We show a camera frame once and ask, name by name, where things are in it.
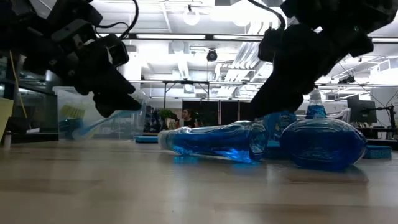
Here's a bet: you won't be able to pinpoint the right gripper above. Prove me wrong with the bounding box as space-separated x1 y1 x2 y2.
248 26 335 121

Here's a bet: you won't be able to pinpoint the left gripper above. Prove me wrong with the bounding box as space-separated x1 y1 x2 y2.
62 40 142 118

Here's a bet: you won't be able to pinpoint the blue Dawn dish soap bottle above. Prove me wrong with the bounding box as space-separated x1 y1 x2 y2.
264 110 298 149
157 120 269 164
305 88 328 119
279 118 368 172

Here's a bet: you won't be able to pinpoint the green bristle dish brush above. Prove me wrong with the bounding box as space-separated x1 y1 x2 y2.
59 104 86 119

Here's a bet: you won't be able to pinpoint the blue scrub sponge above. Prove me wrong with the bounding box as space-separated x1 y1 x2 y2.
362 144 393 159
135 135 159 144
266 141 287 160

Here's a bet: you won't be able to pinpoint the clear plastic storage bin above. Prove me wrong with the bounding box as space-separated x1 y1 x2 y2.
52 86 152 141

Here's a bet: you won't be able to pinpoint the black partition panels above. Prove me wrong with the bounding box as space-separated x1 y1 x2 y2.
182 100 259 125

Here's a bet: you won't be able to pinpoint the green background plant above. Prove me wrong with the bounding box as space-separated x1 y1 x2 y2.
157 108 175 130

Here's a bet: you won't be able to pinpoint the black ceiling light cluster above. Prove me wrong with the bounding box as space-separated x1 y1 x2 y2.
338 75 357 85

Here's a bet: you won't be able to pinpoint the person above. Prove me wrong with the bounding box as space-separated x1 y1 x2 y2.
181 108 203 128

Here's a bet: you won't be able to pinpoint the dark glass cabinet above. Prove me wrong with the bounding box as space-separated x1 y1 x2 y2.
0 52 78 144

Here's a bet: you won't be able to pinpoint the black computer monitor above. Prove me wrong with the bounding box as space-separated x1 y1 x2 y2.
347 94 379 124

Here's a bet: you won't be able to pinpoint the round ceiling lamp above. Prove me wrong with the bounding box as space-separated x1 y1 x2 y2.
182 4 200 26

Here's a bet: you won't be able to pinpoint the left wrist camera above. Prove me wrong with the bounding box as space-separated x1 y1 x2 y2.
104 33 131 68

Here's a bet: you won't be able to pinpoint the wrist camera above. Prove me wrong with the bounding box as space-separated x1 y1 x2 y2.
104 33 131 68
257 26 286 63

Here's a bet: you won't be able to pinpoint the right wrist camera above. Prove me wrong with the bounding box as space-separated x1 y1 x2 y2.
257 26 286 63

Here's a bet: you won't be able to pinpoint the clear handled plastic caddy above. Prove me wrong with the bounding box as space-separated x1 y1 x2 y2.
295 106 352 125

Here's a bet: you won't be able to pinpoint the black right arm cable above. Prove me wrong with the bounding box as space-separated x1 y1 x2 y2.
247 0 287 32

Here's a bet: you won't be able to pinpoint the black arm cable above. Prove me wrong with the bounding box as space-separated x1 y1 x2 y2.
95 0 139 40
247 0 287 32

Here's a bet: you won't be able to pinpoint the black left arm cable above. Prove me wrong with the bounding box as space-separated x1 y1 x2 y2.
95 0 139 40

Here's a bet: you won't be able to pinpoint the yellow hanging cable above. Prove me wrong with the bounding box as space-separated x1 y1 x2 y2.
9 51 29 119

